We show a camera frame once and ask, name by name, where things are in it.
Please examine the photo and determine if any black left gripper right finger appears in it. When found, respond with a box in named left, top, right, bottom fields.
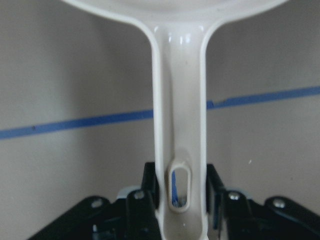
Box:
left=206, top=164, right=225, bottom=225

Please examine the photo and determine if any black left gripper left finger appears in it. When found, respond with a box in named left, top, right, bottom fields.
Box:
left=141, top=162, right=160, bottom=209

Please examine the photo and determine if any white plastic dustpan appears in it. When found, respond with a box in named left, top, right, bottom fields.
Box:
left=69, top=0, right=282, bottom=240

